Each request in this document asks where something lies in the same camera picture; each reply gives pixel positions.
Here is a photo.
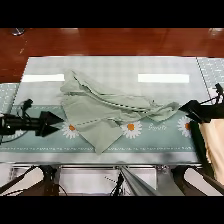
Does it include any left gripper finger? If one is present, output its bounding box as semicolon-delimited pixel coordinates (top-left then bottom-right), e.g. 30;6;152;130
39;111;65;126
35;123;62;138

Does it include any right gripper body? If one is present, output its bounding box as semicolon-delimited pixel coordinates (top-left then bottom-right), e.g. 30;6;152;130
178;99;216;124

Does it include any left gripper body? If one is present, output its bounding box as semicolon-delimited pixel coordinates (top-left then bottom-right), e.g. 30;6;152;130
19;115;43;134

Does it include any pale green shirt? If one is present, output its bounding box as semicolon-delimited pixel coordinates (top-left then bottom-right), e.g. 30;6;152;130
59;69;181;156

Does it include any beige garment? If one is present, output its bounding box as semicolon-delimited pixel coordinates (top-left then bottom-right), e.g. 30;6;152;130
199;118;224;186

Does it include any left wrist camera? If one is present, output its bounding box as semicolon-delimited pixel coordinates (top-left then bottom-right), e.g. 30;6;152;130
19;98;35;116

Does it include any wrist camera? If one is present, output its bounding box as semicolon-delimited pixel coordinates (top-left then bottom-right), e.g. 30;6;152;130
19;98;35;116
201;82;224;105

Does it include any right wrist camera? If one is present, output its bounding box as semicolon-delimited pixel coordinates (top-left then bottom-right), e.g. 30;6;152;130
201;82;224;105

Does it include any black cable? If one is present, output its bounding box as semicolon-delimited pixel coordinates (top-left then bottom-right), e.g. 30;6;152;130
105;171;126;197

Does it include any silver frame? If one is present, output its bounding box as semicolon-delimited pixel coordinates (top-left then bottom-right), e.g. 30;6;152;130
5;161;205;197

